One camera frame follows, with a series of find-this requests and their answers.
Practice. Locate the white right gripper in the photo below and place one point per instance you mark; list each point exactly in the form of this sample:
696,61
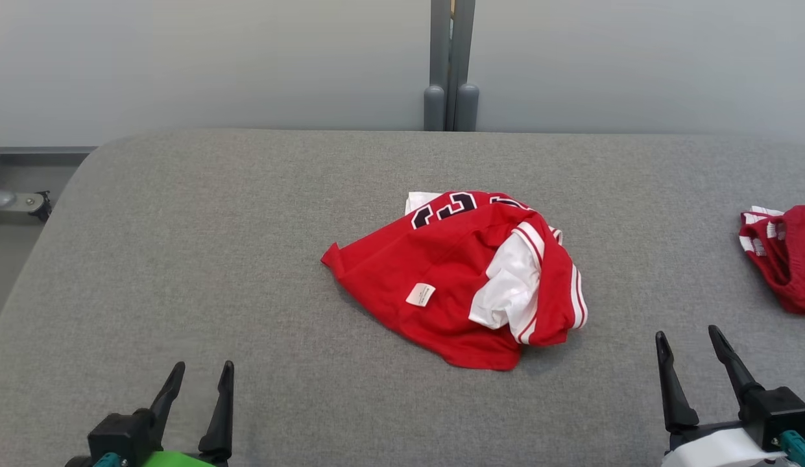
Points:
720,451

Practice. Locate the grey metal leg with caster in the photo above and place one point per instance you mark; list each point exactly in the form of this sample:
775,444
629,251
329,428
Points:
13,200

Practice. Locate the red Bulls 23 shorts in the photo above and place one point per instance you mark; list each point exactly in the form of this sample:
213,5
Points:
791,259

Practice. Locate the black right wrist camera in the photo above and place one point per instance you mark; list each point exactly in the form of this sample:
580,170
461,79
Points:
778,415

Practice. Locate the grey metal partition post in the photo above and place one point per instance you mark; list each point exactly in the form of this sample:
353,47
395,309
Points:
451,104

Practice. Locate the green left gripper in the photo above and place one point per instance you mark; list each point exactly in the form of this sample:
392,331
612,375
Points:
178,460

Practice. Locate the red jersey with white sleeves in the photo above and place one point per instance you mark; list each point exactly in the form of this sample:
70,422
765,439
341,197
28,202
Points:
441,272

